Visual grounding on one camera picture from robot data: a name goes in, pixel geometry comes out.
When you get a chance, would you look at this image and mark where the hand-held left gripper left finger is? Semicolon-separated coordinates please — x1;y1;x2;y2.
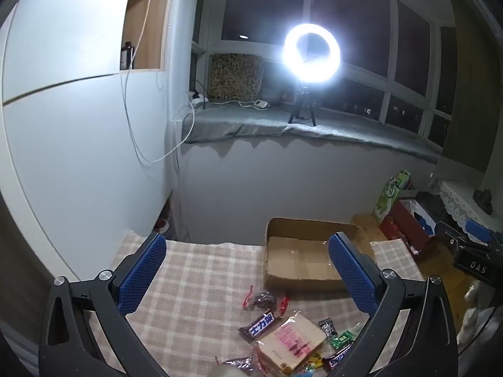
38;232;169;377

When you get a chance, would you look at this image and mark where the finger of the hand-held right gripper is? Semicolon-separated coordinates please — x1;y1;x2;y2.
465;220;495;246
435;221;468;247

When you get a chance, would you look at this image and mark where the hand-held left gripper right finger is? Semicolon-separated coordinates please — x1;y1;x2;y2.
328;232;460;377

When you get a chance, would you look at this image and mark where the pink printed bread packet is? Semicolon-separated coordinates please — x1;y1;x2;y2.
253;310;329;375

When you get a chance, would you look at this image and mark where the red clear snack packet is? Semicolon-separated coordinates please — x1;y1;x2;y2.
241;286;278;311

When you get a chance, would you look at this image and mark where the person's right forearm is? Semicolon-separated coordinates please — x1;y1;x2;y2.
457;281;496;358

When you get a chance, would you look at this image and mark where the white lace cloth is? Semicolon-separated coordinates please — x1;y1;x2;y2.
438;181;483;225

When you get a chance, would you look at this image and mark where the dark green figurine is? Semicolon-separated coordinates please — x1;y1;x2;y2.
473;188;494;215

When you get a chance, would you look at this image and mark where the red cardboard box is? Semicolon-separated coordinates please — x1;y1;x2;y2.
380;199;437;260

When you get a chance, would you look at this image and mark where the small black snack packet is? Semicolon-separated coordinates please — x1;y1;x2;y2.
318;317;339;338

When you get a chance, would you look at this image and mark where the plaid tablecloth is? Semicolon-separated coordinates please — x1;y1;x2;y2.
106;232;425;377

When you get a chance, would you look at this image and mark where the small green snack packet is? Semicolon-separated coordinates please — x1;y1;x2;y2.
329;330;356;349

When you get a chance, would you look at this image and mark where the green carton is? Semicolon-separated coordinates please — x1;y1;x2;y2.
373;170;412;224

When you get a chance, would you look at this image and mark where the brown chocolate bar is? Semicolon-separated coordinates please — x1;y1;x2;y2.
322;343;354;372

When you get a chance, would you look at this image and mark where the yellow candy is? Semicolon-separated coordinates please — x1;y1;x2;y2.
302;355;325;374

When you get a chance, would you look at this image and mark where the Snickers bar, brown wrapper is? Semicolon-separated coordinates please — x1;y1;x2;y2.
238;310;281;342

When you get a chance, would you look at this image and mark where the purple foil snack wrapper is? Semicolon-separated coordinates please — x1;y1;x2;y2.
215;355;256;374

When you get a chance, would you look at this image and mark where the brown curtain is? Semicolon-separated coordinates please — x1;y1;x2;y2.
442;0;503;173

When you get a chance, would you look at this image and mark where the grey windowsill blanket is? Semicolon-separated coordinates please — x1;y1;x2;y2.
183;102;441;163

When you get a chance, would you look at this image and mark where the black tripod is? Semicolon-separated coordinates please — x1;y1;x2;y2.
288;82;317;126

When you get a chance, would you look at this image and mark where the leopard print cushion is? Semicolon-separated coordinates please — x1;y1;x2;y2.
207;53;263;103

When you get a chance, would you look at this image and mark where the dark bottle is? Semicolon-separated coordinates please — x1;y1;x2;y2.
120;42;134;70

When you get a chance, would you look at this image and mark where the window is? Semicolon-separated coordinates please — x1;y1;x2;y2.
192;0;456;146

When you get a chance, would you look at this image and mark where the white cable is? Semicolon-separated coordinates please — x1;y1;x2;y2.
120;0;197;164

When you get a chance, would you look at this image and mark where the ring light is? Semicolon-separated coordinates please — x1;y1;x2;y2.
283;24;342;85

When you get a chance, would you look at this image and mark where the wooden wall shelf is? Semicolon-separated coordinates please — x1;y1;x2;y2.
120;0;174;72

